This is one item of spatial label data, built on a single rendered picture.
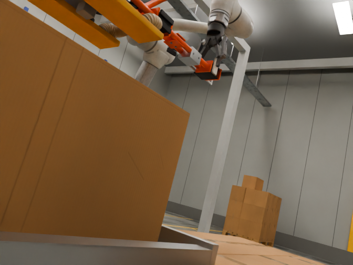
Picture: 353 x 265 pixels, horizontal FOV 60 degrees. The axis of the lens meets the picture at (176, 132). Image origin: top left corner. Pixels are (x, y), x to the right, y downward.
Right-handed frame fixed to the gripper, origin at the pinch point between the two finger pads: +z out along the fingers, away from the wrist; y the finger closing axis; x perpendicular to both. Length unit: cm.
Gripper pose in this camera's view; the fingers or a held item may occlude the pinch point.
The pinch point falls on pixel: (206, 69)
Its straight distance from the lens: 135.3
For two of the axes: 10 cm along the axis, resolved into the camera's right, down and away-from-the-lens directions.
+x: 6.0, 3.1, 7.4
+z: -2.5, 9.5, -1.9
